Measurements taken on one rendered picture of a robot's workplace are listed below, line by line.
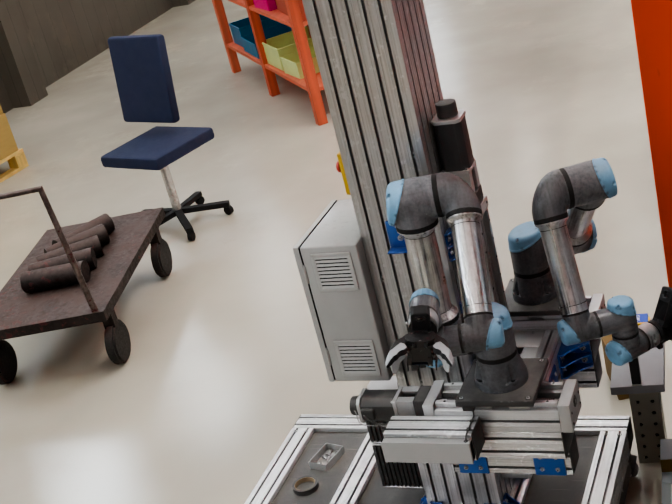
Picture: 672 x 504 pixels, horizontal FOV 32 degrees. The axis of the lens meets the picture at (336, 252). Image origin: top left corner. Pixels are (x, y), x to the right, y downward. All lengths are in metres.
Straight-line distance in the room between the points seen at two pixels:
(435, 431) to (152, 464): 1.95
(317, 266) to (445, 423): 0.59
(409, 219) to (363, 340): 0.58
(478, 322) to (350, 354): 0.71
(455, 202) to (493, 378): 0.54
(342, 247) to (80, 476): 2.13
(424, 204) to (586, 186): 0.49
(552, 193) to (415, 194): 0.42
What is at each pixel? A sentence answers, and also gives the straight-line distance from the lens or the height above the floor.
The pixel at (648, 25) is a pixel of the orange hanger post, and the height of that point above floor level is 1.61.
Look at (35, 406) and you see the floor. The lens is 5.81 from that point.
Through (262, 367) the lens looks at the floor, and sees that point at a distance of 5.44.
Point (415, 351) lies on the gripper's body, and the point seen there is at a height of 1.22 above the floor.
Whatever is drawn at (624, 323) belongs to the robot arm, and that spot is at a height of 0.91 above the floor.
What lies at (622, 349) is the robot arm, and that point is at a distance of 3.36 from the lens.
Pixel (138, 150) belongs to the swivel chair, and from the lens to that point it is 7.13.
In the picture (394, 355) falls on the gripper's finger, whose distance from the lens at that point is 2.69.
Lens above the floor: 2.57
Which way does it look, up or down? 24 degrees down
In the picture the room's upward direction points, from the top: 15 degrees counter-clockwise
